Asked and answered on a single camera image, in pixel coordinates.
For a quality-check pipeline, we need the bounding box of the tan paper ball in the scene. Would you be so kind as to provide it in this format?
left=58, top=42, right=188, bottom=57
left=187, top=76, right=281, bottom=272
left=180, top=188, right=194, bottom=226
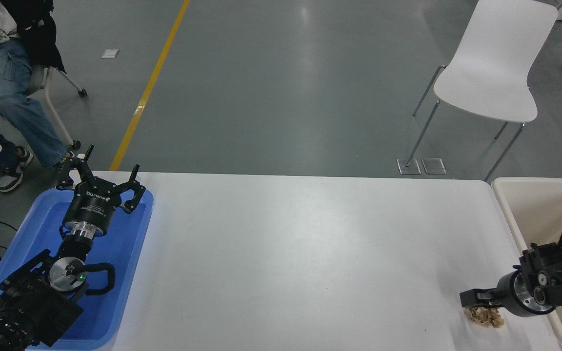
left=464, top=306, right=505, bottom=329

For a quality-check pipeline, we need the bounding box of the white swivel chair with casters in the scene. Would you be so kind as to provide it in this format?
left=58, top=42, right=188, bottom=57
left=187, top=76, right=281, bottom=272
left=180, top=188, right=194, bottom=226
left=26, top=66, right=88, bottom=150

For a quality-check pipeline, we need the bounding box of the person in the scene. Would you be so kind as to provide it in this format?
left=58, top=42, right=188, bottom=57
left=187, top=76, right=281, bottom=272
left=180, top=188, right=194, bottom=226
left=0, top=0, right=75, bottom=193

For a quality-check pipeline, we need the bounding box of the black jacket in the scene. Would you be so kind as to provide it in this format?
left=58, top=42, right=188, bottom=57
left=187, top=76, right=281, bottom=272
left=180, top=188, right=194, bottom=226
left=2, top=0, right=66, bottom=73

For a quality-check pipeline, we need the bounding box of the white chair with metal legs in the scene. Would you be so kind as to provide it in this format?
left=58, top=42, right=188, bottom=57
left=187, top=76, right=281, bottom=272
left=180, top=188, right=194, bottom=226
left=406, top=0, right=559, bottom=182

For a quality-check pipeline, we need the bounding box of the large pale plastic bin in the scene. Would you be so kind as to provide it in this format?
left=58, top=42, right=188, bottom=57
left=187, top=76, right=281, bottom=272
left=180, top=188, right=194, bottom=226
left=491, top=177, right=562, bottom=351

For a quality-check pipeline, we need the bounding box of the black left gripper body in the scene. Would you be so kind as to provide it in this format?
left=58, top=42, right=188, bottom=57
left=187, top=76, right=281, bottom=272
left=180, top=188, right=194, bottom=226
left=62, top=183, right=122, bottom=233

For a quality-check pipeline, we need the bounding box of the square metal floor plate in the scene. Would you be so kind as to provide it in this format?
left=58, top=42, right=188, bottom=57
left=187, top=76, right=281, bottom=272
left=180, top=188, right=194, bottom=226
left=397, top=158, right=422, bottom=175
left=421, top=157, right=447, bottom=175

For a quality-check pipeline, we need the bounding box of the blue plastic tray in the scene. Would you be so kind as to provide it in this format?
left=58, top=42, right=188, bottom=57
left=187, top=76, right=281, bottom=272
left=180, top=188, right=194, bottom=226
left=0, top=188, right=155, bottom=351

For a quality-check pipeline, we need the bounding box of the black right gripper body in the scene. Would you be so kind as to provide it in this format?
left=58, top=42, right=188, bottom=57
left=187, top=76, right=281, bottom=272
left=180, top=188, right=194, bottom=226
left=497, top=270, right=526, bottom=316

